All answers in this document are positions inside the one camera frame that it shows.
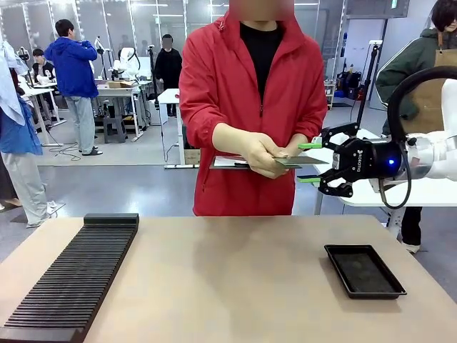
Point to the person in red jacket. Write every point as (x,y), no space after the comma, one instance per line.
(242,89)

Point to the black plastic tray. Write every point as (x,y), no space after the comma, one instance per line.
(364,273)

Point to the grey step stool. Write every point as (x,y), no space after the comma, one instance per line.
(114,129)

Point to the person in brown apron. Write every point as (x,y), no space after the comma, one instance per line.
(410,64)

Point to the white side table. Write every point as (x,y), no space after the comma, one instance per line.
(360,198)

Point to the black clipboard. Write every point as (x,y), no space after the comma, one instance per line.
(228,163)

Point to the standing person in grey trousers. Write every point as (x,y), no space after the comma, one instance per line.
(76,78)

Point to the seated person in black cap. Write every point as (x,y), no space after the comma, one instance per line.
(43,69)

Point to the flat cardboard box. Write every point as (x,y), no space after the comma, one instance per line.
(121,84)

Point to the small white background table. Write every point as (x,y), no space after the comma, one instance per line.
(171,96)

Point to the person's left forearm red sleeve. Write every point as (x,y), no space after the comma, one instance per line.
(314,121)

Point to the dark wall screen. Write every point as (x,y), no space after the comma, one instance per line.
(378,8)

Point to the person's left hand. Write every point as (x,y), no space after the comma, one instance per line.
(299,140)

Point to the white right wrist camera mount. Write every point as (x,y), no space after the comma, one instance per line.
(375,185)

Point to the black pole stand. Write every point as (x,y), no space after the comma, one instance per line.
(367,82)

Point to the person in blue clothes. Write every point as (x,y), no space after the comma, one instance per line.
(18,143)

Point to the dark green PCB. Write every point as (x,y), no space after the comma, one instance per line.
(307,161)

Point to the white background desk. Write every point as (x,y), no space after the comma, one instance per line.
(118,91)

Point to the person's right forearm red sleeve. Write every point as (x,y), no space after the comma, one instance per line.
(218,128)

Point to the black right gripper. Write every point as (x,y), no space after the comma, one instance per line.
(371,159)

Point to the black slotted PCB rack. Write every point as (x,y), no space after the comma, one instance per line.
(71,278)

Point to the wooden shoe shelf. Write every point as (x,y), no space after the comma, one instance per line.
(329,96)

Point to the person's right hand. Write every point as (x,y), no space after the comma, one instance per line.
(264,157)

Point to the white desk with seated person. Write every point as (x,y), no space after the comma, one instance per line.
(39,91)

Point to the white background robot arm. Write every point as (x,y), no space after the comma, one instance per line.
(126,62)

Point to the person in black clothes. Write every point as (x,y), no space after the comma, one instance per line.
(168,68)

